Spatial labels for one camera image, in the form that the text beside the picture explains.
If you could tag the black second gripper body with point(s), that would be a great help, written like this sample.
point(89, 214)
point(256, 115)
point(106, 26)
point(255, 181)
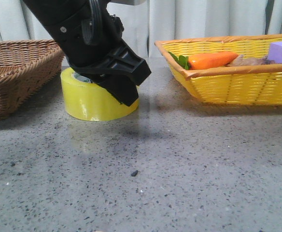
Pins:
point(92, 40)

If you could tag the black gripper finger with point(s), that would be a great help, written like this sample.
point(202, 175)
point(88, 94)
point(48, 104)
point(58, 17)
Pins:
point(120, 87)

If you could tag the yellow tape roll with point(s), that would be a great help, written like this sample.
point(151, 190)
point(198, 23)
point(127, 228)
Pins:
point(88, 101)

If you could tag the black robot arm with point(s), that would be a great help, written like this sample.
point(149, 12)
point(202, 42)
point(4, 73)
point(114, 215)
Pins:
point(92, 41)

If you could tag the white curtain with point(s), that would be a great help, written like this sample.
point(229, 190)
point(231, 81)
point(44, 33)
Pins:
point(157, 20)

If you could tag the orange toy carrot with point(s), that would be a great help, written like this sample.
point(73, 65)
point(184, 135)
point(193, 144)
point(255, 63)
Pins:
point(204, 61)

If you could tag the brown wicker basket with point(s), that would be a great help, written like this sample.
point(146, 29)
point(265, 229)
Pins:
point(25, 66)

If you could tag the brown ginger root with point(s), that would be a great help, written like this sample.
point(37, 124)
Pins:
point(242, 61)

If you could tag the yellow woven basket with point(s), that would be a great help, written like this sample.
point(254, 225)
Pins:
point(247, 85)

